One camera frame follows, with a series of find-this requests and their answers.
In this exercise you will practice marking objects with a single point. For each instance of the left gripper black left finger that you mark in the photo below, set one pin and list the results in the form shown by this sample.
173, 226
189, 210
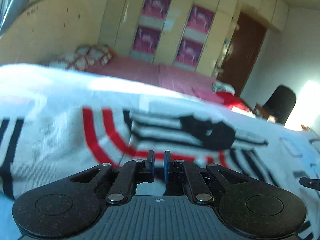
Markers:
118, 185

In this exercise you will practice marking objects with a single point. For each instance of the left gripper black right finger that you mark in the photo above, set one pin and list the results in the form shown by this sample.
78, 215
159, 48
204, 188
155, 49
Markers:
200, 185

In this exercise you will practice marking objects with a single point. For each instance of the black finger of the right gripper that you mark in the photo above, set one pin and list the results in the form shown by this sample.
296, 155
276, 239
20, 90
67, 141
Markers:
310, 183

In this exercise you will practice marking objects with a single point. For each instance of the white red black striped sweater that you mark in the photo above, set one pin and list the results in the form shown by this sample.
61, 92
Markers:
43, 104

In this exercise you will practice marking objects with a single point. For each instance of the wooden side table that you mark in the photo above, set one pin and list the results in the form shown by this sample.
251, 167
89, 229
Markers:
262, 113

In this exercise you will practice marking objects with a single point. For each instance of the red folded cloth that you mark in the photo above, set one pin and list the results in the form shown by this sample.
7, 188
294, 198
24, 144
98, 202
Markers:
230, 101

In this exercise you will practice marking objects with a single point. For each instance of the black chair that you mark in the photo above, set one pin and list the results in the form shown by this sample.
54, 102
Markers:
281, 103

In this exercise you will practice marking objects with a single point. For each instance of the white green folded cloth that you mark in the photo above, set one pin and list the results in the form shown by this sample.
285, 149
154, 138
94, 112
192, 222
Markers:
218, 86

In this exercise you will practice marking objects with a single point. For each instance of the pink bed cover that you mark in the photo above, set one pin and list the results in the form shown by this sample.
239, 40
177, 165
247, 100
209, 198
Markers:
160, 75

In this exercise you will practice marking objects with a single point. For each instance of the lower right pink poster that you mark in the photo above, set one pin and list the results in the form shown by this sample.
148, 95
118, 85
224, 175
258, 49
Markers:
189, 53

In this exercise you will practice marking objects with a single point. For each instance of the pink poster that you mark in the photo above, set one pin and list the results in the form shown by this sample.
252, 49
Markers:
200, 19
189, 53
146, 40
156, 8

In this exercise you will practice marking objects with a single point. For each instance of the patterned pillow near headboard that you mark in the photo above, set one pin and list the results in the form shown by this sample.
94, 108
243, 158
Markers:
83, 58

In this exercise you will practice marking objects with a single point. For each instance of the lower left pink poster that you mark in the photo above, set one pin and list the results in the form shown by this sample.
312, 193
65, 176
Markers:
146, 40

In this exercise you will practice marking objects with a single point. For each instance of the brown wooden door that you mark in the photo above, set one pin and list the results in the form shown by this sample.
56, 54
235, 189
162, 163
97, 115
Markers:
242, 53

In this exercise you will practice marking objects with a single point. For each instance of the cream built-in wardrobe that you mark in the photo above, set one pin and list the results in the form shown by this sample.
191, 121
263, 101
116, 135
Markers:
192, 34

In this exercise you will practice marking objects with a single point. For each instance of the upper right pink poster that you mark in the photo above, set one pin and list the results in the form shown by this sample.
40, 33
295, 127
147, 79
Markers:
200, 19

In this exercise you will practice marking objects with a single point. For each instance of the cream rounded headboard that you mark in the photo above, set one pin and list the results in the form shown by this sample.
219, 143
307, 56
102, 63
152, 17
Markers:
47, 29

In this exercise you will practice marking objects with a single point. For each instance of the upper left pink poster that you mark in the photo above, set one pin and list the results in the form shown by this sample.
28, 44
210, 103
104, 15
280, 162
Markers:
156, 8

